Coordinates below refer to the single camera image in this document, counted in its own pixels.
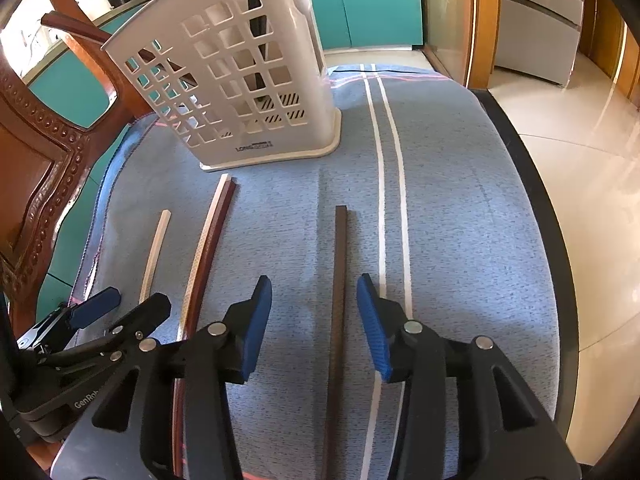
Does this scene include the dark brown chopstick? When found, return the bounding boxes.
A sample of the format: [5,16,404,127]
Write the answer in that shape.
[321,205,348,479]

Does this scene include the dark red chopstick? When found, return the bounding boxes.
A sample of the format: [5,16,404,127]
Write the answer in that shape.
[171,174,236,479]

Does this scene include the cream white chopstick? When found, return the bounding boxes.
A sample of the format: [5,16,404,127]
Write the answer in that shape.
[139,209,171,304]

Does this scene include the teal lower kitchen cabinets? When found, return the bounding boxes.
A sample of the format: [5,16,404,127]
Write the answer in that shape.
[312,0,423,50]

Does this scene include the carved brown wooden chair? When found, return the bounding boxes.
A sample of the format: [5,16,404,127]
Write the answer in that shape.
[1,0,151,337]

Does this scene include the blue striped table cloth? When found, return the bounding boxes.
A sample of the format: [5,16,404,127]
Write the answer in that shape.
[69,63,561,480]

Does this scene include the white plastic utensil basket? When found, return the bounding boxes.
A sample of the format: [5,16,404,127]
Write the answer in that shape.
[102,0,342,171]

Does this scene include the grey refrigerator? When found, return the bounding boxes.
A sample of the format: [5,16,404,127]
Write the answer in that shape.
[495,0,584,87]

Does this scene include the wooden glass door frame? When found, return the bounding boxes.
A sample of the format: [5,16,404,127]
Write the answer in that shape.
[422,0,501,90]

